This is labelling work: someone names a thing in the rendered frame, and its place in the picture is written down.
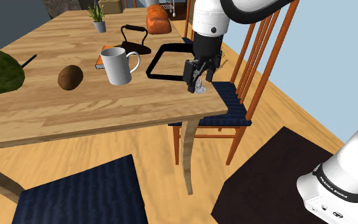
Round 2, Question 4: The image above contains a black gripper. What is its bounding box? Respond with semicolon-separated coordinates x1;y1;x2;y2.
182;32;224;94

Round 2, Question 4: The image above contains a brown kiwi fruit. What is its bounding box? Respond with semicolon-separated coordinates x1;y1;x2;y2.
57;64;85;92

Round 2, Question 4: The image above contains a white wire rack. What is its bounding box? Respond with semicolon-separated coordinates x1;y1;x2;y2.
159;2;177;18

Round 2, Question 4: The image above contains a brown bread loaf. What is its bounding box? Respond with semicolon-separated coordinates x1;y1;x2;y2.
146;4;172;35

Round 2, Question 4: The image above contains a wooden table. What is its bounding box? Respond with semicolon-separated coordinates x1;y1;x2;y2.
0;7;229;204

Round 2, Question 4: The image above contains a small grey object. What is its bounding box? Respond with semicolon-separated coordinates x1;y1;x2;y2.
194;78;208;95

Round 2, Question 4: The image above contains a green plant in grey pot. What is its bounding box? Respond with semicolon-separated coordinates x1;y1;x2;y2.
86;3;107;34

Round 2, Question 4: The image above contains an orange book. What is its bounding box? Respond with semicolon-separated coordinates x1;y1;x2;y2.
95;45;118;70

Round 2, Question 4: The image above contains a black pen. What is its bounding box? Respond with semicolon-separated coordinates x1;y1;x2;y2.
21;53;38;69

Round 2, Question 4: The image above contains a white mug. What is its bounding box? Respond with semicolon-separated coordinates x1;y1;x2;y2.
99;46;141;87

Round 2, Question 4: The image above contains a black rectangular frame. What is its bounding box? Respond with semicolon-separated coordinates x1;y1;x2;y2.
145;43;198;82

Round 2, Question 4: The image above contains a black flat iron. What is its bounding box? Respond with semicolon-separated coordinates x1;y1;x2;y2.
120;24;153;56

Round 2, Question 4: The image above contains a wooden chair with blue seat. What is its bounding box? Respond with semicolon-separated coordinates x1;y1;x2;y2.
167;0;301;167
11;153;149;224
181;0;196;45

